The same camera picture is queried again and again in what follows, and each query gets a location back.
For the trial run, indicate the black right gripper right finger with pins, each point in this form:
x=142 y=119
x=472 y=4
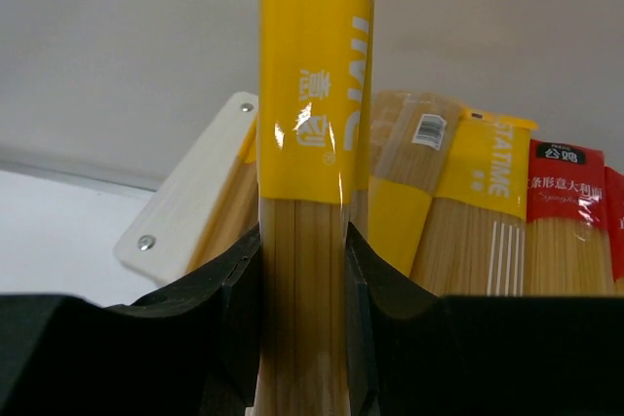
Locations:
x=410 y=352

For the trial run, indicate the red pasta bag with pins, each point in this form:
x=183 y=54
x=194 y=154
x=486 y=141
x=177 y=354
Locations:
x=615 y=211
x=567 y=246

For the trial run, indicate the yellow pasta bag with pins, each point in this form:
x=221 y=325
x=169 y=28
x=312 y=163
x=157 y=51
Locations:
x=475 y=233
x=410 y=138

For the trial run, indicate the red pasta bag middle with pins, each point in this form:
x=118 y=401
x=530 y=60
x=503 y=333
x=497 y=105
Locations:
x=615 y=211

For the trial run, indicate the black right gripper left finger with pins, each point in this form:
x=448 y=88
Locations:
x=188 y=348

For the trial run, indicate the white two-tier shelf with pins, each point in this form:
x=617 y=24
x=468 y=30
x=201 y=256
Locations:
x=161 y=241

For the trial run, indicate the yellow Pastatime spaghetti bag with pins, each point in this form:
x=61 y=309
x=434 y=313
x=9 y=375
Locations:
x=313 y=64

